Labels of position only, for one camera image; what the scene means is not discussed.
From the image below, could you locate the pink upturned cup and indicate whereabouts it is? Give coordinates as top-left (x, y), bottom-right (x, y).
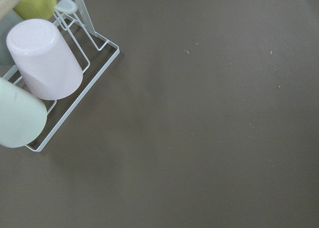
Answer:
top-left (6, 19), bottom-right (83, 100)

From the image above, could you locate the white wire cup rack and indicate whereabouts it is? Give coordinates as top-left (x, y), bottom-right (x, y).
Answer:
top-left (25, 0), bottom-right (120, 152)

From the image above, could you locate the yellow-green upturned cup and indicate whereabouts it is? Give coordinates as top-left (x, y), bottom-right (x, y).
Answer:
top-left (13, 0), bottom-right (57, 20)

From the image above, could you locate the mint upturned cup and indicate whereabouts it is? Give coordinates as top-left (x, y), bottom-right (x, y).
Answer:
top-left (0, 78), bottom-right (47, 148)

